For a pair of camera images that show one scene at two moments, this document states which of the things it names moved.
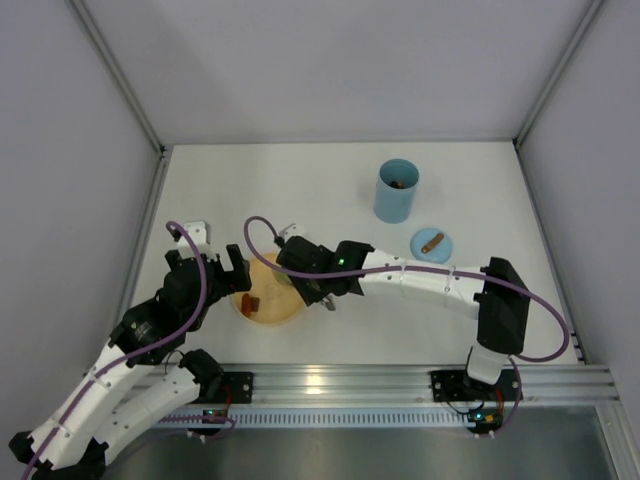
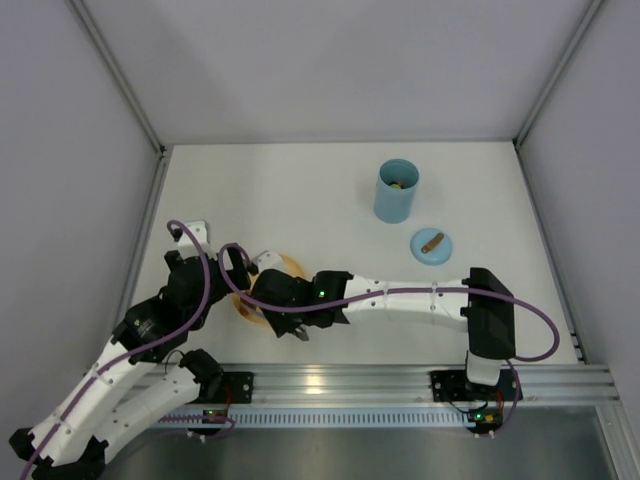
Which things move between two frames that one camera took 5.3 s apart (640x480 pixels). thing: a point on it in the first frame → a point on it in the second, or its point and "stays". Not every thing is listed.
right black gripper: [301, 282] → [261, 298]
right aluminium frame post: [530, 188] stays
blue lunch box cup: [397, 184] stays
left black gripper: [220, 273] stays
